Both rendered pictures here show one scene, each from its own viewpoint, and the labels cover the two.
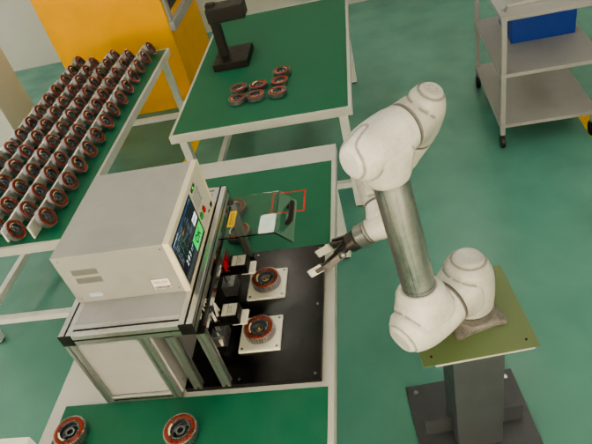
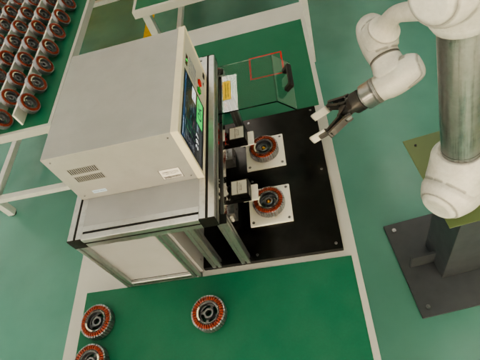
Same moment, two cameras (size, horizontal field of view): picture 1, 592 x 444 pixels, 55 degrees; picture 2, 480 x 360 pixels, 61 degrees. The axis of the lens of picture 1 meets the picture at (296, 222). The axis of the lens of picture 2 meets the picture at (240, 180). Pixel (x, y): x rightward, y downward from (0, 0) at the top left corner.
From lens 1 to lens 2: 68 cm
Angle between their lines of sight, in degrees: 14
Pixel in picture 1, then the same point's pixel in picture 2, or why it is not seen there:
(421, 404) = (401, 241)
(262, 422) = (290, 298)
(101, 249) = (98, 144)
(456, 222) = not seen: hidden behind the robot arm
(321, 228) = (306, 90)
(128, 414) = (151, 298)
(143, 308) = (154, 202)
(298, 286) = (297, 152)
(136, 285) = (143, 178)
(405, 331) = (448, 200)
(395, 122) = not seen: outside the picture
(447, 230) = not seen: hidden behind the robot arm
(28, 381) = (45, 246)
